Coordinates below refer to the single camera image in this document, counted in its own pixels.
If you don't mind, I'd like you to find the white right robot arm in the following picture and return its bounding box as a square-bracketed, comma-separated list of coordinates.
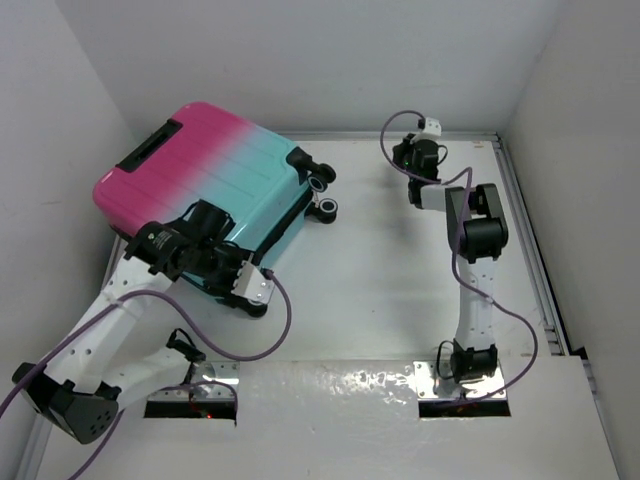
[392, 133, 509, 383]

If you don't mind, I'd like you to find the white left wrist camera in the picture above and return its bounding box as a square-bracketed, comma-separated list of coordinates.
[231, 262, 275, 305]

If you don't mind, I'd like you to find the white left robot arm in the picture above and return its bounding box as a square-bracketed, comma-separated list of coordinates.
[13, 200, 274, 444]

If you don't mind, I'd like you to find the pink suitcase with dark lining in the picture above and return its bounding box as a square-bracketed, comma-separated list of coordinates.
[93, 102, 338, 317]

